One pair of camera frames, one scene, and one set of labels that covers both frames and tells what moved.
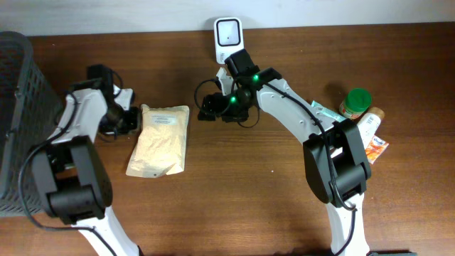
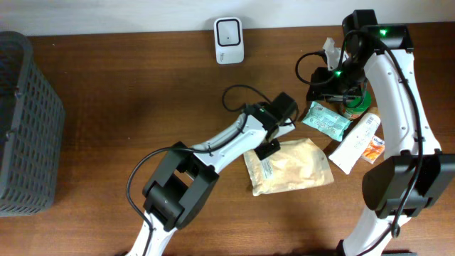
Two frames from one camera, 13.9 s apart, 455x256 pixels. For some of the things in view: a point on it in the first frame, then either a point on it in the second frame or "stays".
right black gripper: (224, 106) to (332, 94)
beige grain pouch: (159, 148) to (298, 164)
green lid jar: (356, 102) stays
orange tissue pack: (376, 148) stays
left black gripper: (131, 122) to (265, 147)
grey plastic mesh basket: (30, 113) stays
